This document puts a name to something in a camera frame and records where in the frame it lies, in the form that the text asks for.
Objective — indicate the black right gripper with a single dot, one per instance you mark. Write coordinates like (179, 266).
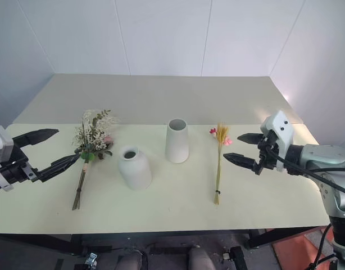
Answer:
(269, 157)

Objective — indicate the white tall conical vase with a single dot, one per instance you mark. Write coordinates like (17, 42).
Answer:
(176, 146)

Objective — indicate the green white dried flower bouquet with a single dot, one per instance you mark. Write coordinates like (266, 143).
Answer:
(91, 140)

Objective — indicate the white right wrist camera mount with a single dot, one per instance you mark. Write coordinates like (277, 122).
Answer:
(283, 132)

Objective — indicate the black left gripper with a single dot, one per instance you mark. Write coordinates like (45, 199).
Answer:
(14, 168)

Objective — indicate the white round bottle vase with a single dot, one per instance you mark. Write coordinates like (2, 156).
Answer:
(136, 171)

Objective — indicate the black table frame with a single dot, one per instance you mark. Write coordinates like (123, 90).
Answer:
(167, 237)

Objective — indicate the orange red floor mat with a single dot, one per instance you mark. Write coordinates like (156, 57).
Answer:
(296, 250)

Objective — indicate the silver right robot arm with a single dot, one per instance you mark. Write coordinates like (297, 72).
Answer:
(324, 157)

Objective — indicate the silver black table clamp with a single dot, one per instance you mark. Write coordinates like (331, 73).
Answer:
(233, 257)
(91, 259)

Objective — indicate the yellow wheat pink flower bunch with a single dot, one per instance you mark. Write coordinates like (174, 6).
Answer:
(219, 157)

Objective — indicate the dark grey rounded shape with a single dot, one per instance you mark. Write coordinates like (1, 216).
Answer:
(200, 260)
(133, 261)

